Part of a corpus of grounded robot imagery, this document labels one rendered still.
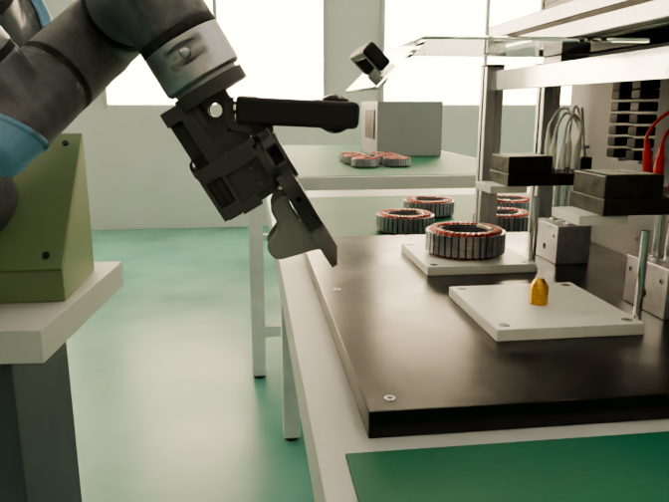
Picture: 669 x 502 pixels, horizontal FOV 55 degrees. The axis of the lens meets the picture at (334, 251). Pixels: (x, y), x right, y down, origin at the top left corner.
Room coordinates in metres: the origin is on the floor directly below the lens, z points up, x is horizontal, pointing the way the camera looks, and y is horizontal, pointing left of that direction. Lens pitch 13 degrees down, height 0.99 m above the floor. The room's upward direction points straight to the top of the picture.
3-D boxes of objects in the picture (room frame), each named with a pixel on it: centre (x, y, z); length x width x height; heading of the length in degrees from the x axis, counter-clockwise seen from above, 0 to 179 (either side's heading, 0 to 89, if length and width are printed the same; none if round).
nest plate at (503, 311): (0.65, -0.22, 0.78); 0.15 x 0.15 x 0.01; 7
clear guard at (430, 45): (0.89, -0.19, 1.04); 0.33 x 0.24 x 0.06; 97
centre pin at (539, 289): (0.65, -0.22, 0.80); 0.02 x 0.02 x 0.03
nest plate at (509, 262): (0.89, -0.19, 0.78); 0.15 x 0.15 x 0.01; 7
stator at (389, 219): (1.22, -0.14, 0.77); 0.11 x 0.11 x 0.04
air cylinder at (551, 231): (0.91, -0.33, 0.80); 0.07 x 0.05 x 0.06; 7
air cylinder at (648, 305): (0.67, -0.36, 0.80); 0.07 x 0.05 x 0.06; 7
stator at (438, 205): (1.41, -0.21, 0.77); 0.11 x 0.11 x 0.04
